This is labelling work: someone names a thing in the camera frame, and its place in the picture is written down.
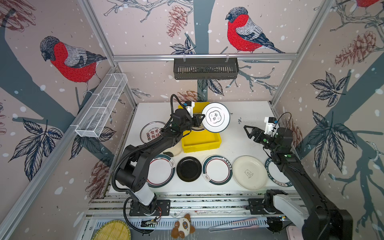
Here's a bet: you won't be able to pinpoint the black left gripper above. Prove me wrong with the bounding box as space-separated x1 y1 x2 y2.
179 113 205 134

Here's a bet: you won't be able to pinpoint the white plate thin green rings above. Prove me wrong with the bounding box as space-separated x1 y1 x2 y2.
201 102 231 133

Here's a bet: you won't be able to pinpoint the large cream plate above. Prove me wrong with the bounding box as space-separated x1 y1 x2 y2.
233 156 268 191

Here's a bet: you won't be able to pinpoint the white plate green red rim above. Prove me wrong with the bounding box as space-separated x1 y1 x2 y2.
192 125 205 132

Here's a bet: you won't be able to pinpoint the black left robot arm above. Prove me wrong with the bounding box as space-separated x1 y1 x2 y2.
111 94 205 215

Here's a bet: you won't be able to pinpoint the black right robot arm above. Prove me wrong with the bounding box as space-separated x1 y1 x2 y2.
244 125 353 240

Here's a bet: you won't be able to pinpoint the yellow plastic bin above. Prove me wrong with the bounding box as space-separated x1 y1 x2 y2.
178 101 222 153

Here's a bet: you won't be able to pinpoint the white plate green lettered rim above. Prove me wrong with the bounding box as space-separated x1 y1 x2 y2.
265 158 293 188

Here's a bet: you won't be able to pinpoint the white plate red Chinese characters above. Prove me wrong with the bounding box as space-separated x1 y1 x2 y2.
140 121 165 144

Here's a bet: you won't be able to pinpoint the white plate green rim centre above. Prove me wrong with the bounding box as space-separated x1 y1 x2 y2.
202 155 233 186

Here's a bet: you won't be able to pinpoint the black round plate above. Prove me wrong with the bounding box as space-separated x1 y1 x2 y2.
176 157 202 183

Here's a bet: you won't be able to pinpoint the white plate green rim left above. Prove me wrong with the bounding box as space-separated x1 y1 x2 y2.
147 154 176 188

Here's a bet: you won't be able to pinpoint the pink chopsticks tongs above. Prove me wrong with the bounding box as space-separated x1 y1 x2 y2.
208 218 260 233

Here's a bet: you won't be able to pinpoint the pink tray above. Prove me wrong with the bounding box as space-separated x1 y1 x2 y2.
286 226 304 240

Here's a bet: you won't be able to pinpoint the plush panda toy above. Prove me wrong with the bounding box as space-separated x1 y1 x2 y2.
171 214 196 239

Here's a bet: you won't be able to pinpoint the woven bamboo mat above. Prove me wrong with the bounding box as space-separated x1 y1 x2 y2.
92 220 132 240

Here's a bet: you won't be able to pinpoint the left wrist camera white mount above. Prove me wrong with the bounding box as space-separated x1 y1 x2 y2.
184 101 195 118

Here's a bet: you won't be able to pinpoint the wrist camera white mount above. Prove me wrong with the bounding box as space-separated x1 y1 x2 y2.
184 101 195 118
264 117 277 135

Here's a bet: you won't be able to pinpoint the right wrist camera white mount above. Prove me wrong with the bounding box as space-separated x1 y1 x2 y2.
264 117 277 135

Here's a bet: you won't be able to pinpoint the black hanging wire basket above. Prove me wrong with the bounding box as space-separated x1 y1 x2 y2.
174 58 239 80

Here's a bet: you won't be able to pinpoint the aluminium frame horizontal bar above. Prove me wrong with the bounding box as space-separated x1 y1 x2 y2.
113 53 298 63

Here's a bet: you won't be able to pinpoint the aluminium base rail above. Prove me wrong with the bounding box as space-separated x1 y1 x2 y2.
85 194 289 230

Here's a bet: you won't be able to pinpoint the white wire mesh shelf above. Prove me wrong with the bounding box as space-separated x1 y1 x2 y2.
75 73 128 138

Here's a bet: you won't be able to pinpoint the aluminium frame corner post right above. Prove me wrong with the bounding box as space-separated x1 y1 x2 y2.
270 0 334 107

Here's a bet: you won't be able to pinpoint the aluminium frame corner post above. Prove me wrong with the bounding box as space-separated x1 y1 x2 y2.
270 0 334 107
79 0 138 109

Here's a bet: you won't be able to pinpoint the aluminium frame corner post left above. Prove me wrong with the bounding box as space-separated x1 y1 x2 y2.
79 0 138 109

